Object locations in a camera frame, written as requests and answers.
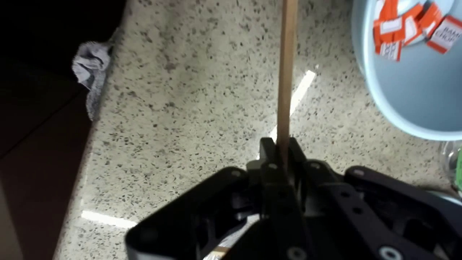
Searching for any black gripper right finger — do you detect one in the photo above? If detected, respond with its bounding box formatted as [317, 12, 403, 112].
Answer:
[286, 137, 462, 260]

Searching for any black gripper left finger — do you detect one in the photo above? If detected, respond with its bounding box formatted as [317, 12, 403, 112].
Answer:
[125, 137, 311, 260]

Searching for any wooden chopstick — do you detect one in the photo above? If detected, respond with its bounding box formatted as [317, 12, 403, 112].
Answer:
[276, 0, 301, 170]

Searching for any light blue bowl with packets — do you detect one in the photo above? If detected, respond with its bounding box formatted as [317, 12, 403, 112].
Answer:
[350, 0, 462, 142]

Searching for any white clear spray bottle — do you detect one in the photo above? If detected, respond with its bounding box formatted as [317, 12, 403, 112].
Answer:
[442, 139, 462, 194]

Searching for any orange white sauce packet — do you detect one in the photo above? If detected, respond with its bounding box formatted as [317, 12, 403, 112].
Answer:
[373, 15, 406, 43]
[379, 38, 405, 63]
[418, 1, 445, 40]
[425, 12, 462, 56]
[400, 2, 428, 47]

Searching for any grey crumpled cloth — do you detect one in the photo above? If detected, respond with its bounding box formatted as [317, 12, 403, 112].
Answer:
[71, 40, 116, 122]

